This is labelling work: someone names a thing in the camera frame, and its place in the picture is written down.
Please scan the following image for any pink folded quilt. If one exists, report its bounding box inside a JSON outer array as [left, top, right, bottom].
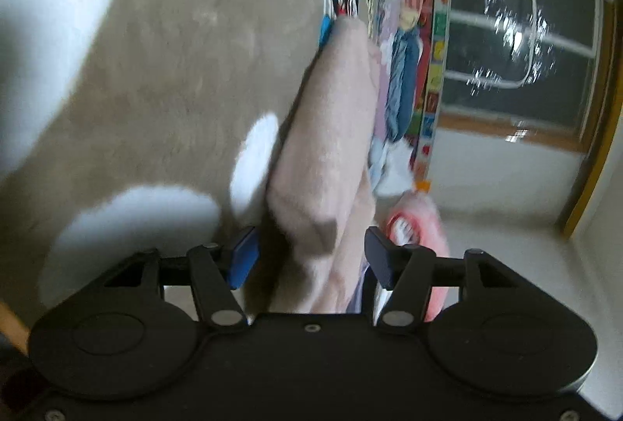
[[372, 192, 451, 323]]

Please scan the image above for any colourful picture panel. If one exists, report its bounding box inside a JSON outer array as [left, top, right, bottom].
[[409, 0, 454, 194]]

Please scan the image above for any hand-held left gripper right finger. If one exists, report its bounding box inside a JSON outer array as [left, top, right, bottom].
[[364, 226, 517, 337]]

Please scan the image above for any pink sweater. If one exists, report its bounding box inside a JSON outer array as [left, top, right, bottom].
[[265, 17, 383, 316]]

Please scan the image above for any yellow wooden frame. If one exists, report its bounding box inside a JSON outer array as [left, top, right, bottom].
[[559, 0, 623, 238]]

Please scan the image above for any tan cartoon printed blanket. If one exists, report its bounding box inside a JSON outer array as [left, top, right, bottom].
[[0, 0, 377, 334]]

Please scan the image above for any white cloth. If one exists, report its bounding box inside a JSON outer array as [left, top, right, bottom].
[[374, 140, 415, 199]]

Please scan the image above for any blue folded garment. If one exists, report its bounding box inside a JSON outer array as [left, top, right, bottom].
[[387, 29, 422, 144]]

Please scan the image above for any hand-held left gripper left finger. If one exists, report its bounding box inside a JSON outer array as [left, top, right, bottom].
[[104, 226, 259, 335]]

